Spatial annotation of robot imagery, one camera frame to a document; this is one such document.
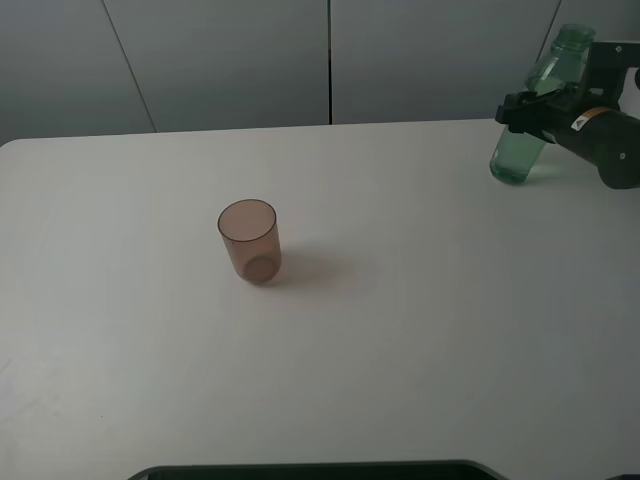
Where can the green transparent water bottle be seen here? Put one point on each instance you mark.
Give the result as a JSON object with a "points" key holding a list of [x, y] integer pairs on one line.
{"points": [[516, 154]]}

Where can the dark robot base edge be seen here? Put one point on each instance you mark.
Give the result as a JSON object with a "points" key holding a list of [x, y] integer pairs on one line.
{"points": [[438, 469]]}

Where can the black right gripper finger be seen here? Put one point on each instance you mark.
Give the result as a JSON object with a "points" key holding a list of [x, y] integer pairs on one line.
{"points": [[540, 116]]}

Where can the pink translucent plastic cup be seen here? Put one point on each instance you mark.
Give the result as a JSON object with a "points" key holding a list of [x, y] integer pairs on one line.
{"points": [[249, 230]]}

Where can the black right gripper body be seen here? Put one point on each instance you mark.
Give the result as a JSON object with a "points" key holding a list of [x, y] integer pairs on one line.
{"points": [[604, 137]]}

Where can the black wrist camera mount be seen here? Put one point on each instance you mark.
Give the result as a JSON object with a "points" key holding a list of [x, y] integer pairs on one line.
{"points": [[603, 77]]}

